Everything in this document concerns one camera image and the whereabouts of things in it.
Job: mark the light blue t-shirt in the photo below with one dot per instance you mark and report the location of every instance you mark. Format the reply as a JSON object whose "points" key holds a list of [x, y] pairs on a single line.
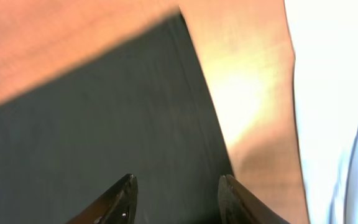
{"points": [[324, 34]]}

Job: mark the black t-shirt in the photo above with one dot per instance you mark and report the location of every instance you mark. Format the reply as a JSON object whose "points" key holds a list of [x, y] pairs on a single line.
{"points": [[142, 108]]}

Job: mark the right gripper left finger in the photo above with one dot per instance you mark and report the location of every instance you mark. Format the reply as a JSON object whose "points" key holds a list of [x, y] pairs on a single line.
{"points": [[117, 205]]}

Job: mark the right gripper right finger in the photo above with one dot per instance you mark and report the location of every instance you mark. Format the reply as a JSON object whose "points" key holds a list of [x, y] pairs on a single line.
{"points": [[237, 205]]}

